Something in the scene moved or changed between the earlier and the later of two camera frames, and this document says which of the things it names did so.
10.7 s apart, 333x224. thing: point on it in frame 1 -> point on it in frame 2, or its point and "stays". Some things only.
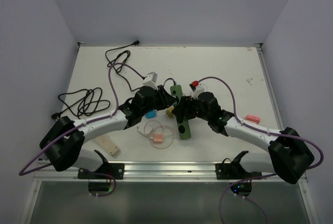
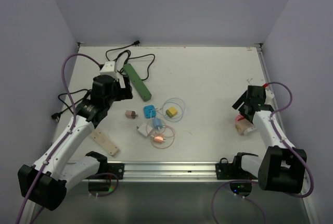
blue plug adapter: x=152 y=113 stays
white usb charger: x=143 y=129 stays
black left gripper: x=166 y=99 -> x=123 y=92
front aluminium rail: x=153 y=172 stays
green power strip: x=183 y=127 -> x=138 y=83
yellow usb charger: x=168 y=112 stays
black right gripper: x=184 y=107 -> x=236 y=105
